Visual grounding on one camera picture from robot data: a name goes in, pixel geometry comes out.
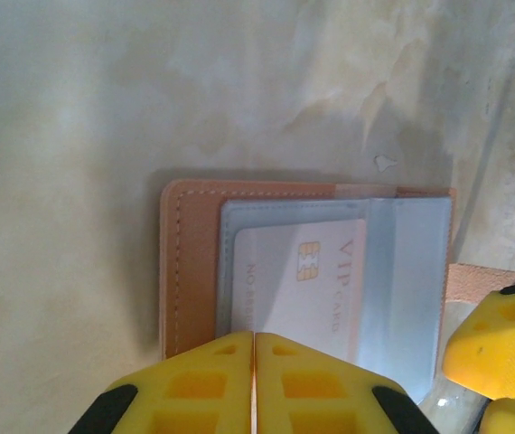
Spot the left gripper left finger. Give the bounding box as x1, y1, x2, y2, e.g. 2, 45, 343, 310
67, 331, 255, 434

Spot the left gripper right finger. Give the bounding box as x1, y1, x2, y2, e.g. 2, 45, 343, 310
255, 332, 440, 434

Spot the brown leather card holder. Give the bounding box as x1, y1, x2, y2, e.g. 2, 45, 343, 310
159, 177, 515, 399

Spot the white VIP chip card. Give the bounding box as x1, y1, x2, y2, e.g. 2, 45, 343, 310
231, 218, 368, 363

